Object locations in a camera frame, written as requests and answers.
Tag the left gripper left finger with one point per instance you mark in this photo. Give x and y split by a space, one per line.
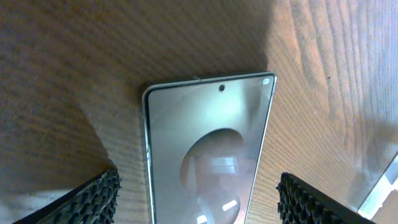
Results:
93 202

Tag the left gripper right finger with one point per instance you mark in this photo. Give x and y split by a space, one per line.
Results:
301 203

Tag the bronze Galaxy smartphone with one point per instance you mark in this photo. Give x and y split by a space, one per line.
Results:
203 141

